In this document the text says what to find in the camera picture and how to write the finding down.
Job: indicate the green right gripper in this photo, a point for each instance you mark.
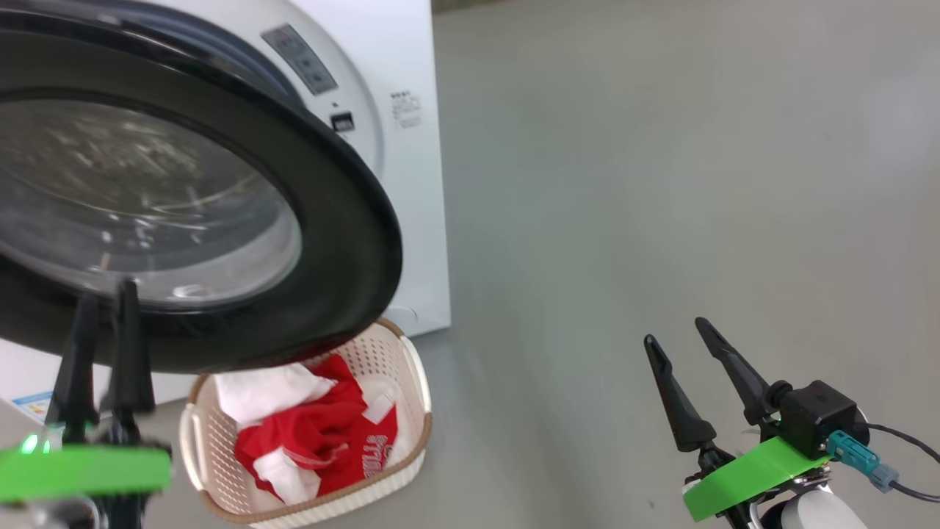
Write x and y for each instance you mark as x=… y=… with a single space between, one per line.
x=749 y=477

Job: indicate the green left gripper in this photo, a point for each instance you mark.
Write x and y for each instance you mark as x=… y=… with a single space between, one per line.
x=81 y=474

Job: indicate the red garment with white trim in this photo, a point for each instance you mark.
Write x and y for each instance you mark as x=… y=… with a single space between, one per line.
x=316 y=433

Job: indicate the black round glass washer door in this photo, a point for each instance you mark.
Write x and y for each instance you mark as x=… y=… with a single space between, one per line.
x=352 y=242

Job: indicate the red jersey with white print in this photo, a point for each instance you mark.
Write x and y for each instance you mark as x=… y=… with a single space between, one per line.
x=371 y=474

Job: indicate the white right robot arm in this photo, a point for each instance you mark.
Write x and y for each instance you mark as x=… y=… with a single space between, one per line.
x=819 y=514

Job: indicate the cream laundry basket brown rim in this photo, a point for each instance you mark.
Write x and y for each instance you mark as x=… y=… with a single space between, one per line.
x=411 y=397

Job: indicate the white washing machine body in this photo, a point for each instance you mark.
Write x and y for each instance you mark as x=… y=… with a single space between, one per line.
x=418 y=220

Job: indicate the blue energy label sticker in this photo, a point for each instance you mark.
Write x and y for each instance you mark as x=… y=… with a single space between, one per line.
x=33 y=408

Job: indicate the white round filter cover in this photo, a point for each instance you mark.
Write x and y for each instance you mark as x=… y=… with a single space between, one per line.
x=405 y=314

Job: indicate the grey warning sticker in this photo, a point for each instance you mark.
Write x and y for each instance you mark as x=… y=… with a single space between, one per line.
x=301 y=60

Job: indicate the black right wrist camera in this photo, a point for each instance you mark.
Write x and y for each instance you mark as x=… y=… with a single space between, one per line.
x=819 y=415

